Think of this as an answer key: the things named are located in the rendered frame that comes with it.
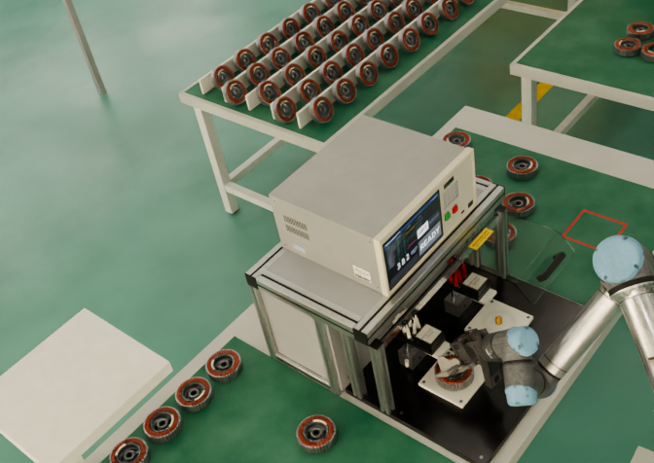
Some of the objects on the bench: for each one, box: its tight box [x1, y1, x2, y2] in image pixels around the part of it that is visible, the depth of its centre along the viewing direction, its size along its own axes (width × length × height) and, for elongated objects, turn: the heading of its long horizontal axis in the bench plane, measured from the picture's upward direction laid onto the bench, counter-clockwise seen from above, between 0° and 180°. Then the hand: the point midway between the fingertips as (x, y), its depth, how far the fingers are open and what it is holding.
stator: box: [296, 414, 337, 454], centre depth 240 cm, size 11×11×4 cm
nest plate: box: [418, 350, 485, 409], centre depth 246 cm, size 15×15×1 cm
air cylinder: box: [444, 292, 472, 317], centre depth 266 cm, size 5×8×6 cm
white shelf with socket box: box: [0, 308, 173, 463], centre depth 226 cm, size 35×37×46 cm
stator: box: [434, 354, 474, 391], centre depth 245 cm, size 11×11×4 cm
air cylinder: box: [398, 344, 426, 370], centre depth 253 cm, size 5×8×6 cm
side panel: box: [248, 285, 345, 396], centre depth 250 cm, size 28×3×32 cm, turn 61°
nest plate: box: [464, 299, 533, 334], centre depth 259 cm, size 15×15×1 cm
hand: (454, 363), depth 242 cm, fingers open, 14 cm apart
